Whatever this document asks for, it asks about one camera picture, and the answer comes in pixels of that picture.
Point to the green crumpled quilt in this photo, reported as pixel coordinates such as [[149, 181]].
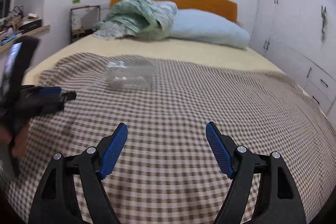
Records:
[[146, 20]]

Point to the clutter items on ledge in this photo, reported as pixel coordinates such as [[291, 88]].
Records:
[[17, 23]]

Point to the brown checkered blanket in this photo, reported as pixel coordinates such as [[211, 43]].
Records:
[[167, 172]]

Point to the white wardrobe with drawers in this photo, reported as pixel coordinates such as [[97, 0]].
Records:
[[298, 36]]

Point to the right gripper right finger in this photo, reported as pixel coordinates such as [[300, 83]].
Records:
[[278, 199]]

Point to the black phone on mount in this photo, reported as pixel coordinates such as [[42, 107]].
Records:
[[17, 62]]

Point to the person's left hand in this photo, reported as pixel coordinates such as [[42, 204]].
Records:
[[21, 139]]

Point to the clear plastic container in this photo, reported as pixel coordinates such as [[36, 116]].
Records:
[[126, 75]]

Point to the light blue pillow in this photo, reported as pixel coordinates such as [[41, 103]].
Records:
[[206, 27]]

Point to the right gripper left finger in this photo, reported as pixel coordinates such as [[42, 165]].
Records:
[[55, 199]]

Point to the metal bedside shelf rack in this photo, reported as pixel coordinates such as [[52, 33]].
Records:
[[83, 19]]

